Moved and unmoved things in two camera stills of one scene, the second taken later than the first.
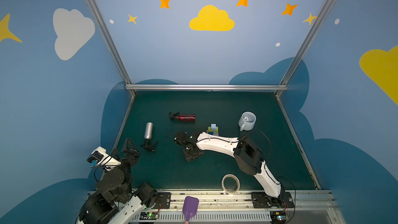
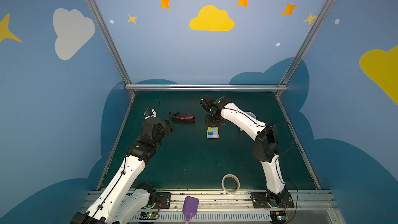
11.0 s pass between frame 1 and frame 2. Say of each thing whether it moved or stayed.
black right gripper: moved
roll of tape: stayed
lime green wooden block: stayed
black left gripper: moved
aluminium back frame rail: stayed
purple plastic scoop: stayed
